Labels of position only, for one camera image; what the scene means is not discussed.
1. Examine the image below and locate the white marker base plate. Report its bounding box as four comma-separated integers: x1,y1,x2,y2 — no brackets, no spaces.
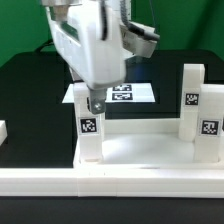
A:
62,82,155,103

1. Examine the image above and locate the black cable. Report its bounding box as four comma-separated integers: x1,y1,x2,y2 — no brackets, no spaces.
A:
33,39,56,54

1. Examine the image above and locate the white desk top tray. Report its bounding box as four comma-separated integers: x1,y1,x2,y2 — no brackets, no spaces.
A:
73,119,224,169

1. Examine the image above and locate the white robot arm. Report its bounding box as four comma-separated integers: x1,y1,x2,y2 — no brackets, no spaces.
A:
40,0,160,114

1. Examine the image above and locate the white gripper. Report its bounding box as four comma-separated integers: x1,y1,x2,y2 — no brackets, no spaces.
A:
46,0,126,115

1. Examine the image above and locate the white block left edge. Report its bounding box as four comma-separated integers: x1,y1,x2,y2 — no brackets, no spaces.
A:
0,120,7,146

